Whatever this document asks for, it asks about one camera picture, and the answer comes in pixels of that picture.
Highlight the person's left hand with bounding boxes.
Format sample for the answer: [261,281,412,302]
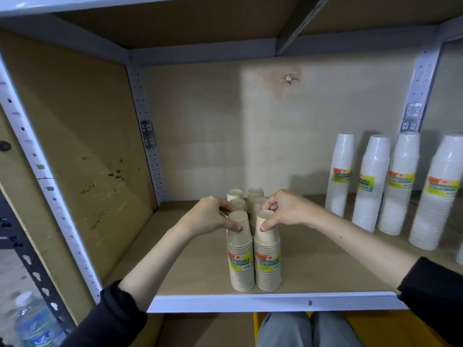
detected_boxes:
[177,195,244,238]

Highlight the person's right hand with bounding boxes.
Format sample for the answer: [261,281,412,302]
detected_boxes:
[259,188,321,232]

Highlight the white metal shelf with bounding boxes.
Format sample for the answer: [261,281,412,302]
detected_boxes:
[0,0,463,347]

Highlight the person's right forearm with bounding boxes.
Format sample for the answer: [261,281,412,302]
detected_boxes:
[311,207,463,347]

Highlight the person's left forearm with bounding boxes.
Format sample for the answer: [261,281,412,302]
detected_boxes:
[61,222,198,347]

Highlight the person's grey trouser leg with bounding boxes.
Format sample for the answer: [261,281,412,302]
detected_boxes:
[312,311,362,347]
[256,311,313,347]

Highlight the yellow plastic bin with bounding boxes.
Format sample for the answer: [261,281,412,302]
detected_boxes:
[252,310,453,347]

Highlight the clear plastic water bottle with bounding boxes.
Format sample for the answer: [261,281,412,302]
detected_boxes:
[14,291,67,347]

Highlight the black metal rack post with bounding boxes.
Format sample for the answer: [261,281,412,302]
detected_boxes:
[0,191,77,333]

